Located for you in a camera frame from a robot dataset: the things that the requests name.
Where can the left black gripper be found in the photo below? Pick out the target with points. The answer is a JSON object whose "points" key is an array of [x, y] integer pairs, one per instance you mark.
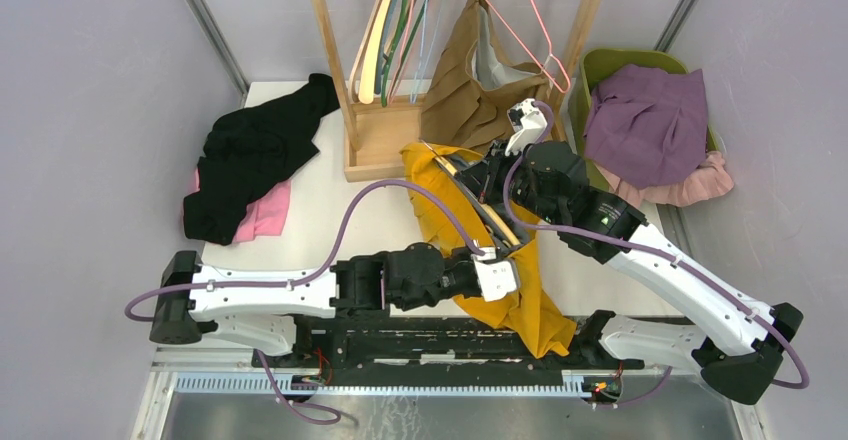
{"points": [[466, 253]]}

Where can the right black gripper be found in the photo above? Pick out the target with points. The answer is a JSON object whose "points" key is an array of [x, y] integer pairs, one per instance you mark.
{"points": [[484, 174]]}

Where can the yellow plastic hanger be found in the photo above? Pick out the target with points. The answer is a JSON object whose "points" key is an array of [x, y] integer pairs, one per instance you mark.
{"points": [[502, 235]]}

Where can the yellow garment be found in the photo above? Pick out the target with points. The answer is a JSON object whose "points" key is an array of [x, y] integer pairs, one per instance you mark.
{"points": [[529, 312]]}

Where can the tan pleated skirt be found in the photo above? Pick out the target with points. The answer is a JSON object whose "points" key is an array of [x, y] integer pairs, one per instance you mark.
{"points": [[474, 85]]}

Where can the pink wire hanger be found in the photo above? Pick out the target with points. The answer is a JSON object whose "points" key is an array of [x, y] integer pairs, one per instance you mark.
{"points": [[526, 24], [397, 61]]}

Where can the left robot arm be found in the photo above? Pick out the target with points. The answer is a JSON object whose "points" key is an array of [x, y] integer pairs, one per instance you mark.
{"points": [[258, 308]]}

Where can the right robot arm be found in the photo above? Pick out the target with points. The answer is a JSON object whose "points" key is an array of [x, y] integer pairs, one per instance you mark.
{"points": [[734, 342]]}

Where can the wooden hanger rack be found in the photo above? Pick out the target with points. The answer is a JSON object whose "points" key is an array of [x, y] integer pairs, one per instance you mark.
{"points": [[373, 135]]}

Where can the beige wooden hanger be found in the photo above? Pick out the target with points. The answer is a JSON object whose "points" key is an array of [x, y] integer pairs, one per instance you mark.
{"points": [[362, 80]]}

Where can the grey plastic hanger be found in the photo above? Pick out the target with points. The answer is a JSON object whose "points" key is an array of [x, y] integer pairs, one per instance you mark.
{"points": [[383, 47]]}

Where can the green plastic hanger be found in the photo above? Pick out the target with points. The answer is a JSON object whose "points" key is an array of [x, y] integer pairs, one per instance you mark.
{"points": [[414, 44]]}

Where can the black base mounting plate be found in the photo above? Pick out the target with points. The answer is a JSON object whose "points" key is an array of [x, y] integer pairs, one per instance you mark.
{"points": [[432, 352]]}

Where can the purple garment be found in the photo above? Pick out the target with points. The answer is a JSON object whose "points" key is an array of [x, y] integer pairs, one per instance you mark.
{"points": [[647, 126]]}

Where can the green plastic bin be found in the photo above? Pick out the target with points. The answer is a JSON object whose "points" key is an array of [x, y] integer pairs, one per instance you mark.
{"points": [[594, 67]]}

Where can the light pink ruffled garment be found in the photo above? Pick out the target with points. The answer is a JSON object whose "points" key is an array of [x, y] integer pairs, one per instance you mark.
{"points": [[710, 180]]}

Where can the black garment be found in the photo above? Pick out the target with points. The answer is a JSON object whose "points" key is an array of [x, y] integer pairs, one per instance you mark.
{"points": [[250, 150]]}

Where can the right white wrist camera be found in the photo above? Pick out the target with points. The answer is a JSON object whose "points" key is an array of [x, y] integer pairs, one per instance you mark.
{"points": [[532, 122]]}

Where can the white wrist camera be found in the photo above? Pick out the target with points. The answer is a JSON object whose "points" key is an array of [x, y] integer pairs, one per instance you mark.
{"points": [[532, 122], [497, 276]]}

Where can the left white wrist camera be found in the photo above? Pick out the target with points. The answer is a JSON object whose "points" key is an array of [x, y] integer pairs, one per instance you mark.
{"points": [[497, 276]]}

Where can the blue wire hanger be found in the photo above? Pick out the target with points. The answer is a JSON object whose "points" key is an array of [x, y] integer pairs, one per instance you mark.
{"points": [[419, 71]]}

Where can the aluminium frame rail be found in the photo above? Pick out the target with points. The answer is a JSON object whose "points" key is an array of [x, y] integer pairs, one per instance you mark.
{"points": [[214, 394]]}

